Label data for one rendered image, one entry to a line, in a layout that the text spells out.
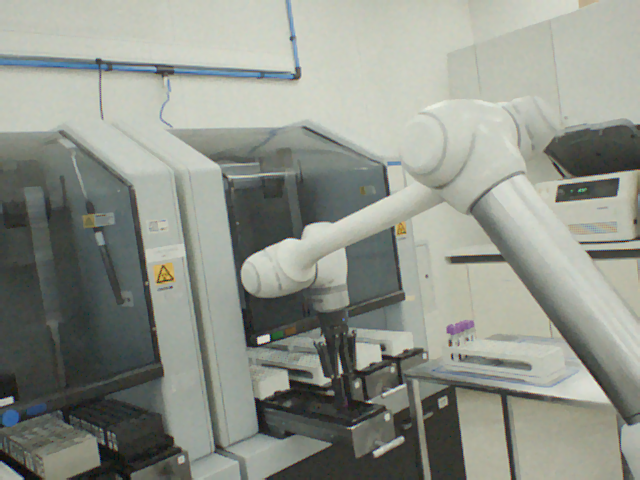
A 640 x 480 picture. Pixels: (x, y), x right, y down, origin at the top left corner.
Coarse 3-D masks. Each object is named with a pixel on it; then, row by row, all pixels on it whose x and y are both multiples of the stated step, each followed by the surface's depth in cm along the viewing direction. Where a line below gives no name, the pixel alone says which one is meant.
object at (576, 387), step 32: (416, 384) 168; (448, 384) 157; (480, 384) 150; (512, 384) 146; (544, 384) 143; (576, 384) 140; (416, 416) 168; (512, 416) 196; (416, 448) 169; (512, 448) 196
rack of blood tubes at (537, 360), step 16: (448, 352) 164; (464, 352) 160; (480, 352) 156; (496, 352) 153; (512, 352) 151; (528, 352) 149; (544, 352) 148; (560, 352) 148; (448, 368) 164; (464, 368) 160; (480, 368) 156; (496, 368) 153; (512, 368) 157; (528, 368) 155; (544, 368) 143; (560, 368) 148
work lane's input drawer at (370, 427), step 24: (264, 408) 159; (288, 408) 153; (312, 408) 154; (336, 408) 151; (360, 408) 149; (384, 408) 144; (312, 432) 146; (336, 432) 140; (360, 432) 137; (384, 432) 143
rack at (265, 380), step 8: (256, 368) 177; (264, 368) 176; (272, 368) 173; (256, 376) 168; (264, 376) 167; (272, 376) 166; (280, 376) 167; (256, 384) 164; (264, 384) 164; (272, 384) 165; (280, 384) 167; (288, 384) 169; (256, 392) 164; (264, 392) 163; (272, 392) 165
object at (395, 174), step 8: (392, 168) 201; (400, 168) 203; (392, 176) 200; (400, 176) 203; (392, 184) 200; (400, 184) 203; (400, 224) 202; (400, 232) 201; (400, 240) 201; (408, 240) 204; (400, 248) 201; (408, 296) 202
